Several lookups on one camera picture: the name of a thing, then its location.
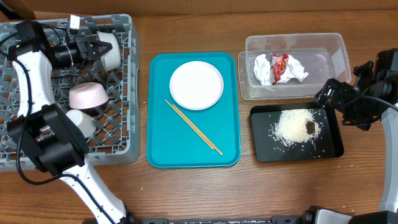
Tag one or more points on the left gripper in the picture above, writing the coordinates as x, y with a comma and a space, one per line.
89, 51

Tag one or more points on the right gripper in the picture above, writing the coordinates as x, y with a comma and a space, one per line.
333, 93

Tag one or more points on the grey green bowl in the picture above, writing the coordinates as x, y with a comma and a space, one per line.
111, 59

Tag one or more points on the pink shallow bowl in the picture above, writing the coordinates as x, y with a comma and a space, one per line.
87, 95

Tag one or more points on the brown food scrap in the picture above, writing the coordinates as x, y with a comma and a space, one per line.
310, 126

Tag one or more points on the pile of white rice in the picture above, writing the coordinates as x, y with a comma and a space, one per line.
290, 128

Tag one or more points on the white paper cup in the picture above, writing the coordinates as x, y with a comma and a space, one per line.
83, 121

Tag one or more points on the red snack wrapper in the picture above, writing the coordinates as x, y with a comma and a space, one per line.
278, 66

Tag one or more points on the wooden chopstick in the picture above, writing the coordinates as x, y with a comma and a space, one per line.
216, 149
191, 125

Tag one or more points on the white napkin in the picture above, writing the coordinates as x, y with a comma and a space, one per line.
263, 71

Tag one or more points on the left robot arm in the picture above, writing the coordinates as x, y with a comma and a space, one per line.
42, 131

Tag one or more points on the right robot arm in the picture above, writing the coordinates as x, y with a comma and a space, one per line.
372, 98

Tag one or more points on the clear plastic waste bin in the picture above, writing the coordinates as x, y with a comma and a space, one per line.
323, 56

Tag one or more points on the grey plastic dishwasher rack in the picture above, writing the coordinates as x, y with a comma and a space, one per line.
116, 138

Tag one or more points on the black plastic tray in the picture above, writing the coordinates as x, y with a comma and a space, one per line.
328, 145

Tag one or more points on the white round plate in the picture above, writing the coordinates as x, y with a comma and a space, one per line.
196, 85

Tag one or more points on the teal plastic serving tray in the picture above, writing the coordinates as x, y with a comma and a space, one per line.
171, 143

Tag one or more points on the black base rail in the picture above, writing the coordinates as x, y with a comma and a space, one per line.
272, 220

